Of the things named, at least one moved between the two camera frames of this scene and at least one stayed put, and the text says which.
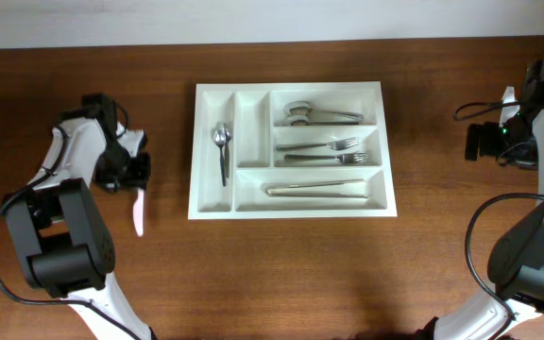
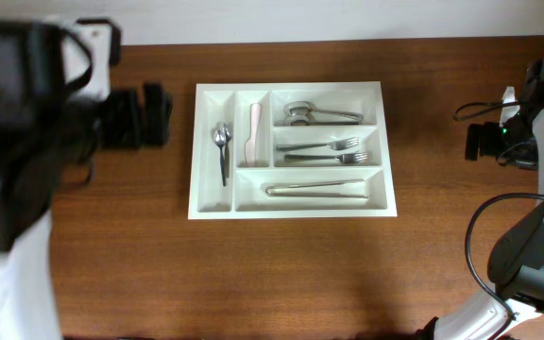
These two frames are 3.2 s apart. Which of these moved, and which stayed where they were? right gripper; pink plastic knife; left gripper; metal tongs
Moved: pink plastic knife; left gripper
Stayed: metal tongs; right gripper
